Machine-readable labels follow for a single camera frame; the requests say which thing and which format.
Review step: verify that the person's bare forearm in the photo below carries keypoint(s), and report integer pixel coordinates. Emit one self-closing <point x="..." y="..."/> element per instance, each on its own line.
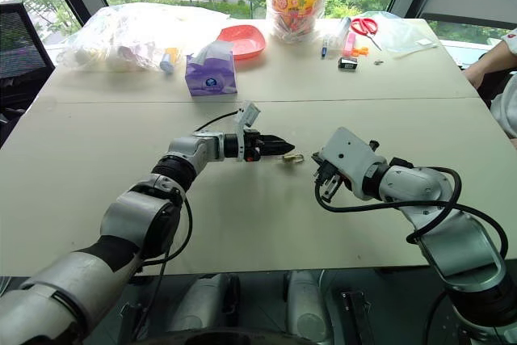
<point x="484" y="62"/>

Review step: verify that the blue capped yellow tube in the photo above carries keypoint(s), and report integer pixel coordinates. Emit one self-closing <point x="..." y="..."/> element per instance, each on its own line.
<point x="167" y="62"/>

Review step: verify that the clear bag of white items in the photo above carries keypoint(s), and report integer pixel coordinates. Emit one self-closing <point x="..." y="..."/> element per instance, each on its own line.
<point x="133" y="34"/>

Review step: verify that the orange clip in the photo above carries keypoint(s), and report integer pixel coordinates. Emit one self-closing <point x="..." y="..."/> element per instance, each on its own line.
<point x="360" y="51"/>

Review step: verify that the black bracket under table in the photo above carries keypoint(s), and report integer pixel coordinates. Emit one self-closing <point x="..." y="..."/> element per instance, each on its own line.
<point x="355" y="316"/>

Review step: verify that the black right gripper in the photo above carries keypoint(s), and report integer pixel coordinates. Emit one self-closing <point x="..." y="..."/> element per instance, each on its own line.
<point x="325" y="167"/>

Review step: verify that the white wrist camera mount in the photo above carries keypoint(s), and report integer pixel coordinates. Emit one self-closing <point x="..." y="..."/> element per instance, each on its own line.
<point x="351" y="155"/>
<point x="249" y="114"/>

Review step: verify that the coral red plastic dish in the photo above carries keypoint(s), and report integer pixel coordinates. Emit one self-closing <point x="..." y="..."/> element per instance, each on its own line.
<point x="242" y="40"/>

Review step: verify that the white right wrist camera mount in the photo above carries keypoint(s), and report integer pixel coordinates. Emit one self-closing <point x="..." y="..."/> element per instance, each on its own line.
<point x="351" y="155"/>

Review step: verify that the person in white clothes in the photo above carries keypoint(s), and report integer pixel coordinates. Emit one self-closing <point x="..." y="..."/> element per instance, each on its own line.
<point x="507" y="106"/>

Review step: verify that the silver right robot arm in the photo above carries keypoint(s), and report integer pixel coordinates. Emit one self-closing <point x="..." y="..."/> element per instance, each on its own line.
<point x="456" y="240"/>

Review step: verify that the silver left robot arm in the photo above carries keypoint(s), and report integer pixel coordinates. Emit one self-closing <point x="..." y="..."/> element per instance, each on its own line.
<point x="133" y="215"/>

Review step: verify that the clear flat plastic bag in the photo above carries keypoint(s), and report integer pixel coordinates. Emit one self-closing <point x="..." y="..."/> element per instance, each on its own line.
<point x="404" y="36"/>

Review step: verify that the blue pen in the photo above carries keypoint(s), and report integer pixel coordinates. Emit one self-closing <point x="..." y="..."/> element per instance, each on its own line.
<point x="324" y="48"/>

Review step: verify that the small black box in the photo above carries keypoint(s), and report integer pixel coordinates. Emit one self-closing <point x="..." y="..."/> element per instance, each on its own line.
<point x="348" y="64"/>

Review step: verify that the grey rounded robot leg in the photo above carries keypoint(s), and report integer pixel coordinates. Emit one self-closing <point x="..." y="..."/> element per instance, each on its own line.
<point x="202" y="304"/>
<point x="307" y="304"/>

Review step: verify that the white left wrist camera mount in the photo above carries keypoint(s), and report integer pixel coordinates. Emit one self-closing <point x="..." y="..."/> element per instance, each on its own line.
<point x="249" y="114"/>

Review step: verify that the clear plastic syringe tube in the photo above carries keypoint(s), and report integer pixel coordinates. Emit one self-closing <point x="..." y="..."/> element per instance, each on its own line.
<point x="339" y="32"/>

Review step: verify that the black mesh office chair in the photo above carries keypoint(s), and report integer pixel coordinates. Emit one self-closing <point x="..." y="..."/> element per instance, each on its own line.
<point x="20" y="50"/>

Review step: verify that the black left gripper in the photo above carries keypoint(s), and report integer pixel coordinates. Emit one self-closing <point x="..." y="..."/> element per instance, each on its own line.
<point x="252" y="144"/>

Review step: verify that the brass padlock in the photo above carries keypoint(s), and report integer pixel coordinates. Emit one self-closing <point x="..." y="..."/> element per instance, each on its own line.
<point x="291" y="158"/>

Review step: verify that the purple tissue box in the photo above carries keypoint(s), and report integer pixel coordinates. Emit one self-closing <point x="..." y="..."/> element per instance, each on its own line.
<point x="211" y="78"/>

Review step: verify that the pink highlighter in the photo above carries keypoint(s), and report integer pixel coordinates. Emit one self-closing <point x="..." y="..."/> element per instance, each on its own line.
<point x="348" y="44"/>

